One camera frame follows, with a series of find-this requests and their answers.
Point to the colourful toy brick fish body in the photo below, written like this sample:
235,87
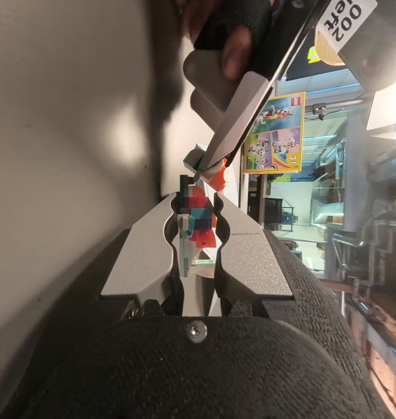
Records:
198,204

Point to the orange toy brick head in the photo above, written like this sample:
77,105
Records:
219,181

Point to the yellow toy set box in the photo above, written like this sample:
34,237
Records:
276,137

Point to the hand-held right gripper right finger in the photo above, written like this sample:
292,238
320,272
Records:
257,262

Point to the person's left hand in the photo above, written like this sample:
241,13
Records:
239,52

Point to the neon yellow sticker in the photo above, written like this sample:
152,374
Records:
313,55

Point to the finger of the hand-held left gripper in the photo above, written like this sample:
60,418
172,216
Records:
193,158
237,121

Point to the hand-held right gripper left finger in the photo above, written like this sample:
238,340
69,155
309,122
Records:
136,262

